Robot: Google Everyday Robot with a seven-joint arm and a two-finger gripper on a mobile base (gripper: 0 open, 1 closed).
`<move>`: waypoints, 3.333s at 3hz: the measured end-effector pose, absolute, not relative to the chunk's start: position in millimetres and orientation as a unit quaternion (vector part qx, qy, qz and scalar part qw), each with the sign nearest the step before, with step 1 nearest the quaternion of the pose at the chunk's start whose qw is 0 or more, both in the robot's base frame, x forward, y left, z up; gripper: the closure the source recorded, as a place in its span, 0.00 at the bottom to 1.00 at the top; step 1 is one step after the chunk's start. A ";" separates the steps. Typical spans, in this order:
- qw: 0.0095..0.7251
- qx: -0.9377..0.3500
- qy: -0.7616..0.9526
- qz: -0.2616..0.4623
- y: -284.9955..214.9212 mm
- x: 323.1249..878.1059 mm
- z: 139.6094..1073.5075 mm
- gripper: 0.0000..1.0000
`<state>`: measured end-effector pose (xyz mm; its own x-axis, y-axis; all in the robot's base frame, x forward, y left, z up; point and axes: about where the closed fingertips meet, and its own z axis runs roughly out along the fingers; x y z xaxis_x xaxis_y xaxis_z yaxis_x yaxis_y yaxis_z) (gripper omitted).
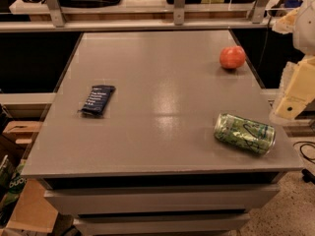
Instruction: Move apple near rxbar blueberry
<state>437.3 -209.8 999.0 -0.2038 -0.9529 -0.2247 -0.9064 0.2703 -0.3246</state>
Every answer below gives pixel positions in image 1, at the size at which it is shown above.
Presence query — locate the lower grey drawer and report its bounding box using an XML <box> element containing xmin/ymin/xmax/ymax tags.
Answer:
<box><xmin>74</xmin><ymin>213</ymin><xmax>250</xmax><ymax>236</ymax></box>

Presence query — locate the left metal shelf bracket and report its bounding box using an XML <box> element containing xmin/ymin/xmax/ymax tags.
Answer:
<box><xmin>45</xmin><ymin>0</ymin><xmax>65</xmax><ymax>28</ymax></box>

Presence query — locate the dark blue rxbar wrapper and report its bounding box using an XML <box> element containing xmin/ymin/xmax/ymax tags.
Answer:
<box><xmin>79</xmin><ymin>85</ymin><xmax>116</xmax><ymax>117</ymax></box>

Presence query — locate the brown cardboard box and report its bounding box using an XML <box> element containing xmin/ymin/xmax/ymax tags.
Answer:
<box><xmin>0</xmin><ymin>121</ymin><xmax>58</xmax><ymax>236</ymax></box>

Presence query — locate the grey drawer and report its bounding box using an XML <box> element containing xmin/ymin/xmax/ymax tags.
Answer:
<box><xmin>74</xmin><ymin>213</ymin><xmax>250</xmax><ymax>236</ymax></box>
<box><xmin>44</xmin><ymin>184</ymin><xmax>280</xmax><ymax>215</ymax></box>

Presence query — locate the black cable on floor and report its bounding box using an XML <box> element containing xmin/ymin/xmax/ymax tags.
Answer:
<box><xmin>292</xmin><ymin>140</ymin><xmax>315</xmax><ymax>165</ymax></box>

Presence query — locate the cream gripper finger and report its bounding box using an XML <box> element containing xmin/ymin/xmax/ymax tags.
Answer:
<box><xmin>272</xmin><ymin>8</ymin><xmax>299</xmax><ymax>34</ymax></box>
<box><xmin>273</xmin><ymin>57</ymin><xmax>315</xmax><ymax>120</ymax></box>

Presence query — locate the middle metal shelf bracket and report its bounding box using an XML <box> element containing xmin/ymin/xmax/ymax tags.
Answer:
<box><xmin>173</xmin><ymin>0</ymin><xmax>185</xmax><ymax>26</ymax></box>

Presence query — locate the red apple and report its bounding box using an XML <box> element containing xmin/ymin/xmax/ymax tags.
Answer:
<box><xmin>220</xmin><ymin>46</ymin><xmax>245</xmax><ymax>69</ymax></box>

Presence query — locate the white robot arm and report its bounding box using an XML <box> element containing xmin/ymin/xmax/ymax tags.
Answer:
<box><xmin>270</xmin><ymin>0</ymin><xmax>315</xmax><ymax>121</ymax></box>

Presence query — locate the upper grey drawer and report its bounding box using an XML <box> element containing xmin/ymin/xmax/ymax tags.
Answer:
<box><xmin>44</xmin><ymin>184</ymin><xmax>280</xmax><ymax>215</ymax></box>

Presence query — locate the green soda can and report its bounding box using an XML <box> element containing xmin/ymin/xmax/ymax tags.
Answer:
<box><xmin>214</xmin><ymin>113</ymin><xmax>276</xmax><ymax>155</ymax></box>

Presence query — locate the green printed bag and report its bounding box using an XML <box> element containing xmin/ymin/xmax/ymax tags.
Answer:
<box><xmin>0</xmin><ymin>159</ymin><xmax>27</xmax><ymax>227</ymax></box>

